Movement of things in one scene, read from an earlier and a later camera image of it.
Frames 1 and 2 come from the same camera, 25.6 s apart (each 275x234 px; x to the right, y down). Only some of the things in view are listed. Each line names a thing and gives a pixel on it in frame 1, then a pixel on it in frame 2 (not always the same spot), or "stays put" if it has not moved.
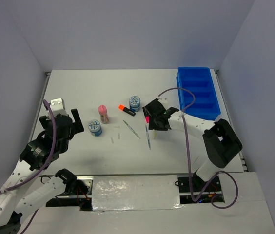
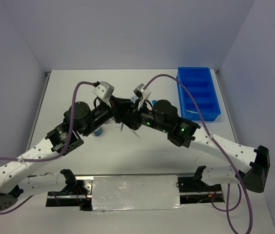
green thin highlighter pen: x=131 y=129 stays put
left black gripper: x=78 y=126 to x=119 y=107
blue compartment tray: x=200 y=81 stays put
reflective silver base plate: x=138 y=192 stays put
